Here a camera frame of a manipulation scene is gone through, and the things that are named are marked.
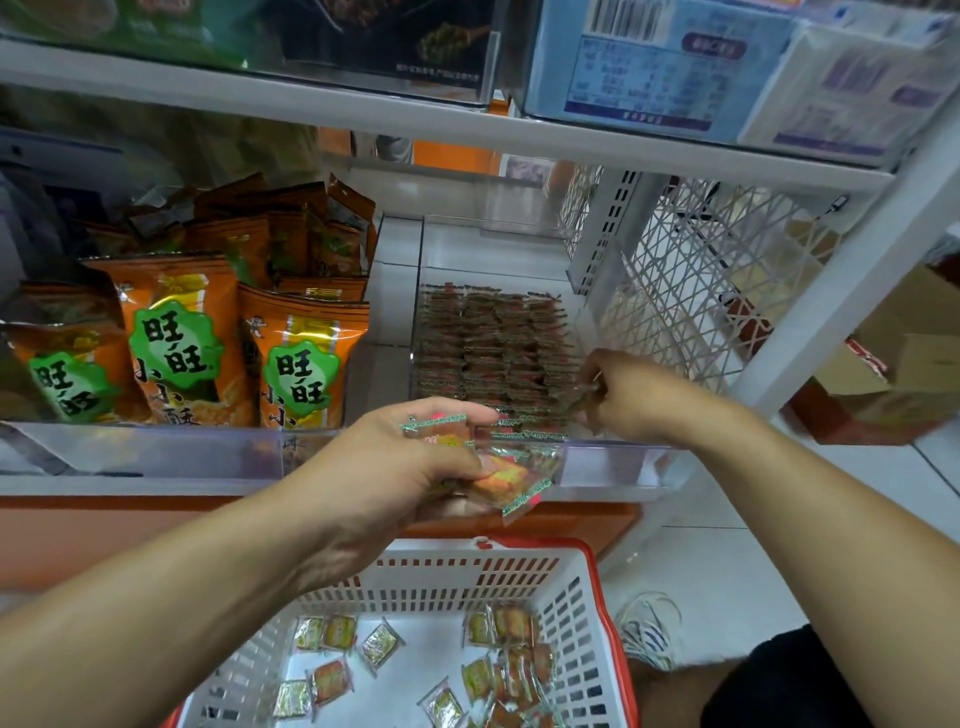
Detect person's left hand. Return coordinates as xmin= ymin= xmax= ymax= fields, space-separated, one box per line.
xmin=282 ymin=397 xmax=504 ymax=590

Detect person's right hand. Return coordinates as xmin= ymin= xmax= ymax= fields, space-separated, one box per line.
xmin=577 ymin=349 xmax=710 ymax=446

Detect bundle of snack packets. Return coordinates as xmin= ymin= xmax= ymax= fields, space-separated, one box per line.
xmin=400 ymin=412 xmax=572 ymax=527

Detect row of small snack packets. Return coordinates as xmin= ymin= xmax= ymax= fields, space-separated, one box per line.
xmin=412 ymin=282 xmax=590 ymax=440

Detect white basket with red rim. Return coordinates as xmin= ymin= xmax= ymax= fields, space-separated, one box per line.
xmin=162 ymin=537 xmax=642 ymax=728

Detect pile of small snack packets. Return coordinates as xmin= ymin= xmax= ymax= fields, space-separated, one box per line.
xmin=270 ymin=603 xmax=560 ymax=728

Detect white metal shelf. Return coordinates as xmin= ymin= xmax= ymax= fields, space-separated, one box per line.
xmin=0 ymin=0 xmax=960 ymax=500

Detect person's left forearm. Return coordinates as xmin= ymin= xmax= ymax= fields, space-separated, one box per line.
xmin=0 ymin=502 xmax=324 ymax=728

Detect person's right forearm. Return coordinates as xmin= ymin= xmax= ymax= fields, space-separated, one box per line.
xmin=682 ymin=397 xmax=960 ymax=728

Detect clear plastic shelf front guard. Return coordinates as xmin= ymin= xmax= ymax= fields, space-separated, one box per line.
xmin=0 ymin=420 xmax=347 ymax=482

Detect person's right shoe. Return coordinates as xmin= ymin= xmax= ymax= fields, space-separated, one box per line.
xmin=615 ymin=592 xmax=687 ymax=672

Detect orange shelf base panel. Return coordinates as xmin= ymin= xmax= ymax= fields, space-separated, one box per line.
xmin=0 ymin=495 xmax=644 ymax=590

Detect person's right leg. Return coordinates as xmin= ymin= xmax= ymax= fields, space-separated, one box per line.
xmin=634 ymin=660 xmax=740 ymax=728

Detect person's black shorts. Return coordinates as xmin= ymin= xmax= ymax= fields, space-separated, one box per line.
xmin=702 ymin=622 xmax=875 ymax=728

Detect white perforated side panel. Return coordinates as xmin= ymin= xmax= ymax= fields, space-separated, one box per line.
xmin=555 ymin=162 xmax=864 ymax=395

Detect group of orange snack bags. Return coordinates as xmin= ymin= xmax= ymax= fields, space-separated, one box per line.
xmin=0 ymin=175 xmax=378 ymax=431

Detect brown cardboard box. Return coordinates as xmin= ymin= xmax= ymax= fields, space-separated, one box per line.
xmin=787 ymin=262 xmax=960 ymax=446

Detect blue product box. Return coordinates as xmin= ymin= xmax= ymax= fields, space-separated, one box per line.
xmin=525 ymin=0 xmax=797 ymax=144

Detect black product box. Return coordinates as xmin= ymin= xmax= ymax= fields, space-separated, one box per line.
xmin=270 ymin=0 xmax=504 ymax=104

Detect green white product box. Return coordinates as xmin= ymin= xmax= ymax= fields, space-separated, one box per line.
xmin=0 ymin=0 xmax=287 ymax=69

